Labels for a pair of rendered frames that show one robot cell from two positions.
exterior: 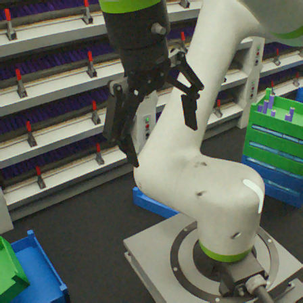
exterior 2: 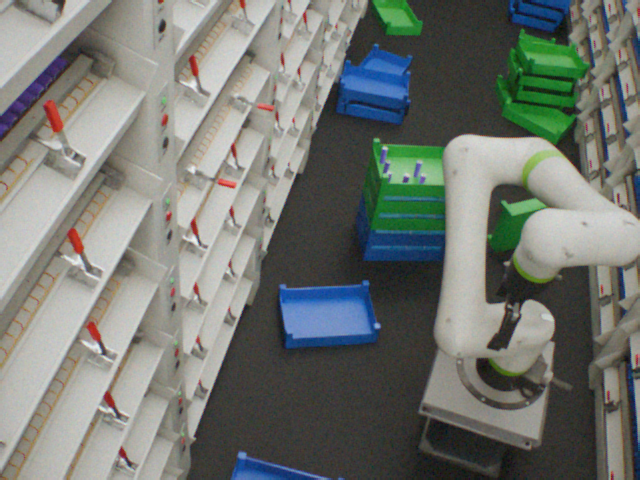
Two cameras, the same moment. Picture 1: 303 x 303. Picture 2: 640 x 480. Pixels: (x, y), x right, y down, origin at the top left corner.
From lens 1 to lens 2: 1.31 m
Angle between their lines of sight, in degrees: 38
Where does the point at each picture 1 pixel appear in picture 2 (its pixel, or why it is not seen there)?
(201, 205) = (522, 347)
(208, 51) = (480, 219)
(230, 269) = (531, 376)
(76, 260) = (300, 450)
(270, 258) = not seen: hidden behind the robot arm
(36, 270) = not seen: outside the picture
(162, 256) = (464, 395)
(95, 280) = (339, 455)
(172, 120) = (471, 291)
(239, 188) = (544, 324)
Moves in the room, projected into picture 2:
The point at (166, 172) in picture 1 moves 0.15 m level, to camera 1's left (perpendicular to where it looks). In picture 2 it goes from (485, 335) to (443, 368)
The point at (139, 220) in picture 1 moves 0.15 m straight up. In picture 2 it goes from (311, 364) to (317, 336)
